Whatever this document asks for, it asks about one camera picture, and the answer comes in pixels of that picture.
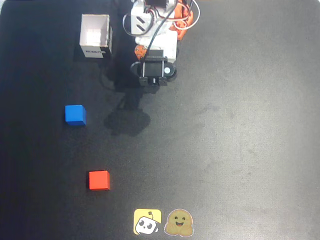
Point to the red cube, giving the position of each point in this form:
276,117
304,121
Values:
99,180

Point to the blue cube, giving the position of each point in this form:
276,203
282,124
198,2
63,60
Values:
75,114

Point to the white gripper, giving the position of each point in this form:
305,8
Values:
167,51

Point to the black table mat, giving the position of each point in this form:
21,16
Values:
237,130

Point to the white open cardboard box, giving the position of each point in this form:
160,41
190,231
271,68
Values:
95,35

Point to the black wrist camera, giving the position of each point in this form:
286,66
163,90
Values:
153,68

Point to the hugging face emoji sticker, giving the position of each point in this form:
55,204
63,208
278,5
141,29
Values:
178,223

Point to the yellow robot face sticker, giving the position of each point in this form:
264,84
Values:
147,222

